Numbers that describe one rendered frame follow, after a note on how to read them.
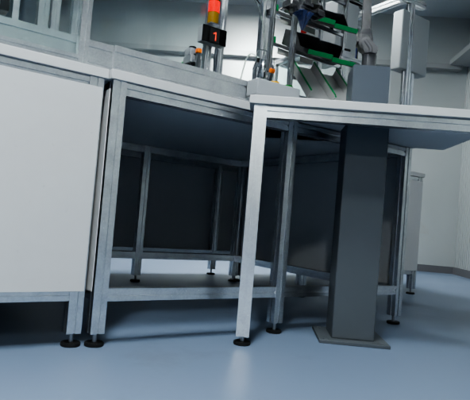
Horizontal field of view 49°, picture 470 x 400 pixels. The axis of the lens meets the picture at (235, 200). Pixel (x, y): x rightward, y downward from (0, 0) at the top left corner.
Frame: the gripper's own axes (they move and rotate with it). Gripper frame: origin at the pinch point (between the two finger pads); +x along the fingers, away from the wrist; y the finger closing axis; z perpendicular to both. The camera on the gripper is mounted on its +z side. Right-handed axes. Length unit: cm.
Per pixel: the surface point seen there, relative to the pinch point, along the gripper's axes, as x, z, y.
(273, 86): 31.4, -5.1, 16.4
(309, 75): 11.3, 24.3, -26.9
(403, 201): 68, -5, -65
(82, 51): 35, -1, 88
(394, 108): 41, -45, -5
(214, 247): 105, 165, -71
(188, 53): 19.4, 18.8, 41.2
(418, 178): 44, 68, -175
